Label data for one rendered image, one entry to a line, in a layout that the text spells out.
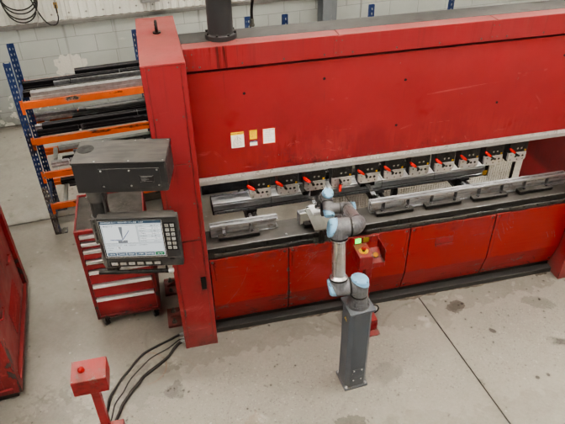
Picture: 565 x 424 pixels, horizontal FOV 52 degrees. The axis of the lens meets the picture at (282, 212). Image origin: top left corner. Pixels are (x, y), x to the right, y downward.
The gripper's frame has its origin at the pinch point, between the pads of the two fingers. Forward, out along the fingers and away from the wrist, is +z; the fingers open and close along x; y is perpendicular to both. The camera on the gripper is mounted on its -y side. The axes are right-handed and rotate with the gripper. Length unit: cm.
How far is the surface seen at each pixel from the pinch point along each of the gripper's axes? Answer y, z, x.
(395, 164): 21, -15, -59
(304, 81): 67, -70, 10
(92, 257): -3, 37, 166
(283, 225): -4.7, 18.7, 24.3
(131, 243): -19, -64, 128
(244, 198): 23, 28, 49
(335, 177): 18.4, -12.6, -13.3
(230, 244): -14, 11, 66
